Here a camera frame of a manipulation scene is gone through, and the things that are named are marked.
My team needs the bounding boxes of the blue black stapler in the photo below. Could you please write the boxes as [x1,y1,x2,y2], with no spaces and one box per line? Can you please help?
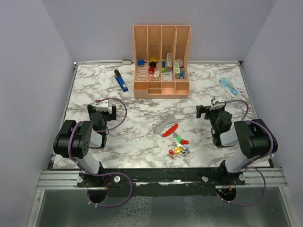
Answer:
[114,70,128,92]

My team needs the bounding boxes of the packaged blue toothbrush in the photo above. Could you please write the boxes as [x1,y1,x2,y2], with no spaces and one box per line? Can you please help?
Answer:
[218,77,240,98]

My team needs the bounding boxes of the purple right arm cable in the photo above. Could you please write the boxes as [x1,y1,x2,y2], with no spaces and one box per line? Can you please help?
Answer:
[221,99,278,207]

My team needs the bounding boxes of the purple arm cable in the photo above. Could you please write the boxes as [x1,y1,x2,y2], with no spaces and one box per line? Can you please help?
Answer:
[68,97,133,208]
[221,99,278,207]

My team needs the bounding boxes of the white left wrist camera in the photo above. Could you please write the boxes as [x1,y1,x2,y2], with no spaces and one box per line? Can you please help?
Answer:
[93,100,109,112]

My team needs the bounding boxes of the grey red key organizer plate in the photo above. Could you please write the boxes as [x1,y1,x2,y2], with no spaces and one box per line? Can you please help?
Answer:
[152,116,178,138]

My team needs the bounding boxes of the silver keys pile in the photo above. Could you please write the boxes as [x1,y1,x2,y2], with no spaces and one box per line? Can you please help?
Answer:
[169,142,192,159]

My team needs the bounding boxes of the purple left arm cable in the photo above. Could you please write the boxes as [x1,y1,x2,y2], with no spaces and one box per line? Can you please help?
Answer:
[68,97,133,208]

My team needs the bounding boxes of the blue block in organizer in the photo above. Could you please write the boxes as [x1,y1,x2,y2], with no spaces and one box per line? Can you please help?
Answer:
[137,59,146,67]

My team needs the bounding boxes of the white red box in organizer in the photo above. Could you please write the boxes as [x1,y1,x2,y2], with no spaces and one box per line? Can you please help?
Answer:
[175,59,184,79]

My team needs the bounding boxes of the small red key tag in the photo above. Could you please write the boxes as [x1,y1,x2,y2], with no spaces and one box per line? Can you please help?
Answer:
[168,149,175,158]

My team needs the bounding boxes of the green key tag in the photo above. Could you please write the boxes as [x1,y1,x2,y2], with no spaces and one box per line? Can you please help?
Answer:
[175,135,182,142]

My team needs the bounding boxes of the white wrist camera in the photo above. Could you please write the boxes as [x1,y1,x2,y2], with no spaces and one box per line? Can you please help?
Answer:
[210,96,226,110]
[93,100,109,112]

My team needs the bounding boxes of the blue key tag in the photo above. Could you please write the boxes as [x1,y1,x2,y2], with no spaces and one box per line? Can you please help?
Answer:
[182,145,188,152]

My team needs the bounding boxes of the grey box in organizer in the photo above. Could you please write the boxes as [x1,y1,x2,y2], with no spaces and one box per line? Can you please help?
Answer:
[165,52,173,72]

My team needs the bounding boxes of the yellow key tag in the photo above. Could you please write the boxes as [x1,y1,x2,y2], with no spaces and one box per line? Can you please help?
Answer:
[174,147,183,154]

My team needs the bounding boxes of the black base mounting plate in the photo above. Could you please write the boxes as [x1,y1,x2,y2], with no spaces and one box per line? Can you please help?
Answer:
[77,167,245,197]

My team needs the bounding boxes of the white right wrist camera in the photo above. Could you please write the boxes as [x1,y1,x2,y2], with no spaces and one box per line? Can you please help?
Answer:
[210,96,226,110]

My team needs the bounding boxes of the peach plastic desk organizer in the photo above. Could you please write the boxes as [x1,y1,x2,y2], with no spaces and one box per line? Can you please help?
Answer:
[133,25,191,99]

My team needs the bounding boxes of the white plug at wall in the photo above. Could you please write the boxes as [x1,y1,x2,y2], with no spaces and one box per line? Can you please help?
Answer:
[122,60,133,65]

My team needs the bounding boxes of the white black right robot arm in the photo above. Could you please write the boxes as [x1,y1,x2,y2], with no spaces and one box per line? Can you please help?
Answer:
[196,104,278,185]

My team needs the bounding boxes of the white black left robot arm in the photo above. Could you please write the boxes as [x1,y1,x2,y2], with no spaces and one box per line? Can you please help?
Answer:
[53,101,116,187]

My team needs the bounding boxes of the red black cylinder toy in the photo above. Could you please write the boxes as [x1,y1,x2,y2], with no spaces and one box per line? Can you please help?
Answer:
[149,61,157,74]

